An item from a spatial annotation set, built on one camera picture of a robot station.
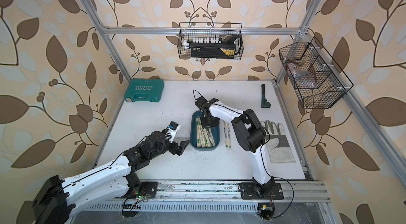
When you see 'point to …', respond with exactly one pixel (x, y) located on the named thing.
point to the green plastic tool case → (144, 89)
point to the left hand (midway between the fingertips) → (183, 136)
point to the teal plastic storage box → (215, 130)
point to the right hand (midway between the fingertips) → (209, 125)
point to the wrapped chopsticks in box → (205, 138)
